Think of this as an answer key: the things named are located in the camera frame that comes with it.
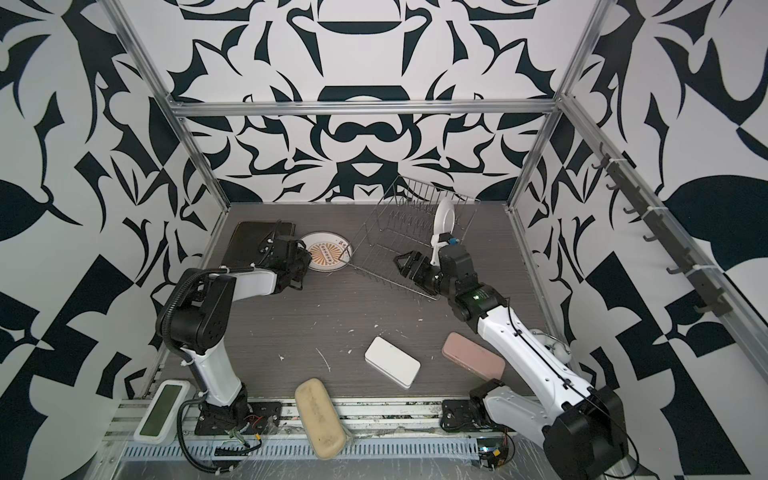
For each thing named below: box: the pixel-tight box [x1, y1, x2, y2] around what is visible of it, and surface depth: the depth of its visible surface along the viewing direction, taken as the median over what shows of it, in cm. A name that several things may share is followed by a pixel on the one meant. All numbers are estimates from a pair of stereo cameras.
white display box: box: [134, 379, 191, 445], surface depth 73 cm
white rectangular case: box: [364, 336, 421, 389], surface depth 81 cm
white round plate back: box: [299, 230, 353, 273], surface depth 107 cm
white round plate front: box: [433, 198, 456, 236], surface depth 101 cm
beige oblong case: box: [295, 378, 346, 460], surface depth 73 cm
